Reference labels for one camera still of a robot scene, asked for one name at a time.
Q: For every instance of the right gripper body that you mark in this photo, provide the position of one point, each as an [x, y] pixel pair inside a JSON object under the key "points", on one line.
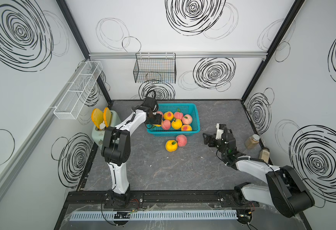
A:
{"points": [[218, 146]]}

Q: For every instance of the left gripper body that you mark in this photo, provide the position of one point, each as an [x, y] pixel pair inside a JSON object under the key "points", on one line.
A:
{"points": [[150, 121]]}

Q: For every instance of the yellow peach red spot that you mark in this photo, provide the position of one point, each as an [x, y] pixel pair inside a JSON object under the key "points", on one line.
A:
{"points": [[168, 116]]}

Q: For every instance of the yellow peach front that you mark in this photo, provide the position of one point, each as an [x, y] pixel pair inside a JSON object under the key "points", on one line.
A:
{"points": [[176, 124]]}

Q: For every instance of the pink peach with leaf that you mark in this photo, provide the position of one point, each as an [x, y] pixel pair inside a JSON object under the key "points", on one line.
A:
{"points": [[178, 115]]}

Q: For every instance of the yellow peach with leaf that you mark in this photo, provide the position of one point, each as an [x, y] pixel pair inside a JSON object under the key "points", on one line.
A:
{"points": [[171, 145]]}

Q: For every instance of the pink peach front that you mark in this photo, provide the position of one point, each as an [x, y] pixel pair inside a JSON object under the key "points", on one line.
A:
{"points": [[187, 119]]}

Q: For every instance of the teal plastic basket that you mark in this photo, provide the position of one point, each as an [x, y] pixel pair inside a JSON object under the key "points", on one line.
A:
{"points": [[186, 109]]}

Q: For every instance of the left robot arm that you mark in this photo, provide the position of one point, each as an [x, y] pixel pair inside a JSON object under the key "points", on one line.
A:
{"points": [[116, 147]]}

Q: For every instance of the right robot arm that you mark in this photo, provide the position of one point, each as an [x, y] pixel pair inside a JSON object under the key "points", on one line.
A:
{"points": [[284, 189]]}

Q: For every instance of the small brown glass bottle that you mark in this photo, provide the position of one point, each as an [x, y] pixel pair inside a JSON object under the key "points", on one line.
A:
{"points": [[252, 141]]}

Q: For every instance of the pale beige glass bottle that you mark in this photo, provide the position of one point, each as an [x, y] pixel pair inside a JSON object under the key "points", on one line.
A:
{"points": [[265, 155]]}

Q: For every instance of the yellow toast slice right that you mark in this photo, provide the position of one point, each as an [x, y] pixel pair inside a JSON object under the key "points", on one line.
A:
{"points": [[107, 117]]}

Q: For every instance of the yellow toast slice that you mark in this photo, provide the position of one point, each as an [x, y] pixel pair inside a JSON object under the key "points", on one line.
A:
{"points": [[107, 117], [97, 117]]}

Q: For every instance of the yellow toast slice left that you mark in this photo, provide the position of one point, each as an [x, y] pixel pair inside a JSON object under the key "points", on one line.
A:
{"points": [[97, 117]]}

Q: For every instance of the mint green toaster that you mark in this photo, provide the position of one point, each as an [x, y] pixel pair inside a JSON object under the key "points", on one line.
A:
{"points": [[98, 135]]}

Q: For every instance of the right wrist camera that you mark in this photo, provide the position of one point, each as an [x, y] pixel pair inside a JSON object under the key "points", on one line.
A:
{"points": [[221, 133]]}

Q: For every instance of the black wire wall basket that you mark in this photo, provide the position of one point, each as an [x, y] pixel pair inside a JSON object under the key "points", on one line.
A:
{"points": [[155, 67]]}

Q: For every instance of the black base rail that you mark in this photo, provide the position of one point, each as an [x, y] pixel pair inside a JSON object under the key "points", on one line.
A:
{"points": [[143, 199]]}

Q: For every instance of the white wire wall shelf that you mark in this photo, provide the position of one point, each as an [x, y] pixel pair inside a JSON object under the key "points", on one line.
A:
{"points": [[78, 92]]}

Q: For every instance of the white slotted cable duct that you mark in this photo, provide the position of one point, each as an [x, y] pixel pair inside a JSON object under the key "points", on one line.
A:
{"points": [[154, 215]]}

